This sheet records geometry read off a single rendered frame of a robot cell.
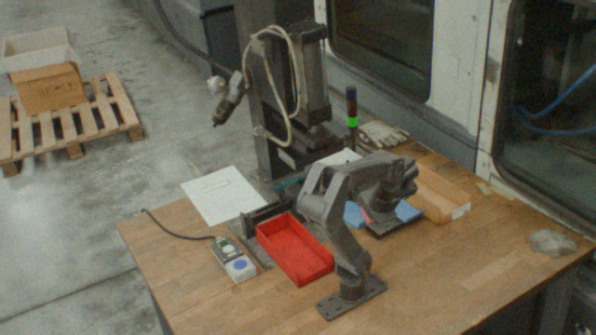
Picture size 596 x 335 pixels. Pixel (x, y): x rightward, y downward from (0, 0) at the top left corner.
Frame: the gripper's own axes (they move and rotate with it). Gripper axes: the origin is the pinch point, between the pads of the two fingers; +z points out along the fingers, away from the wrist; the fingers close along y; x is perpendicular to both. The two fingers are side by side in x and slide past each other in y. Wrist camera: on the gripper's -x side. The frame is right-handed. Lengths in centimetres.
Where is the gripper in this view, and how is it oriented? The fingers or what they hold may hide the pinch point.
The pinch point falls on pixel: (368, 221)
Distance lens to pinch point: 157.4
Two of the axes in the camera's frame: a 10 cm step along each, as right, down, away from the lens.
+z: -1.9, 5.9, 7.8
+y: -4.8, -7.5, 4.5
